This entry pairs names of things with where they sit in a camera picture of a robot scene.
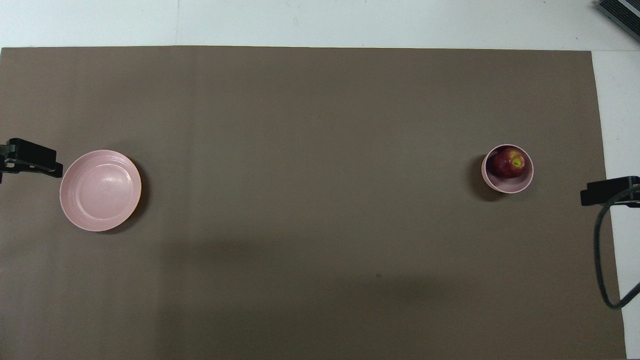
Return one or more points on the dark red apple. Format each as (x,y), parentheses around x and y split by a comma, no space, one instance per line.
(506,164)

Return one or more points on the pink plate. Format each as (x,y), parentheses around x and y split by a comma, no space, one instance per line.
(100,190)

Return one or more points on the pink bowl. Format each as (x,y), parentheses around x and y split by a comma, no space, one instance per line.
(507,186)

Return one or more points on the dark ribbed device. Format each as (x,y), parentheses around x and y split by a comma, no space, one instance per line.
(625,15)

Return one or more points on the brown table mat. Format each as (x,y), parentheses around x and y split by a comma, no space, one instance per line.
(320,225)

